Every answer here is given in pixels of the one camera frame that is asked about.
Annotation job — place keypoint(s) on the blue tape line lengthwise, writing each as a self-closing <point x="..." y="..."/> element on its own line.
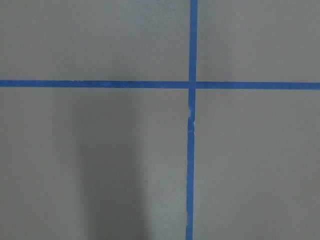
<point x="192" y="78"/>

